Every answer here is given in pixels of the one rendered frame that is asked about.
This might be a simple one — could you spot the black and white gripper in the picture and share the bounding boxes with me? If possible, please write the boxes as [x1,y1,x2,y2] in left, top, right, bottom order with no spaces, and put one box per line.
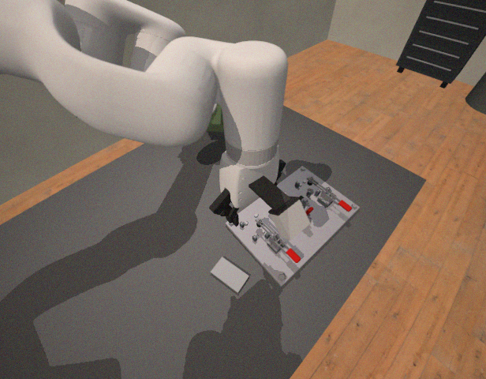
[209,146,286,227]

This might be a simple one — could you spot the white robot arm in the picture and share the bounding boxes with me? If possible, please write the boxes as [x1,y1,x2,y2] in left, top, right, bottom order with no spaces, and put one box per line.
[0,0,310,241]

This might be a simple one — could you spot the toggle clamp with red handle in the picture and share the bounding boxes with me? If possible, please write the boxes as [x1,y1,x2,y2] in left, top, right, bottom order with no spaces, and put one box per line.
[256,217,301,263]
[307,176,352,212]

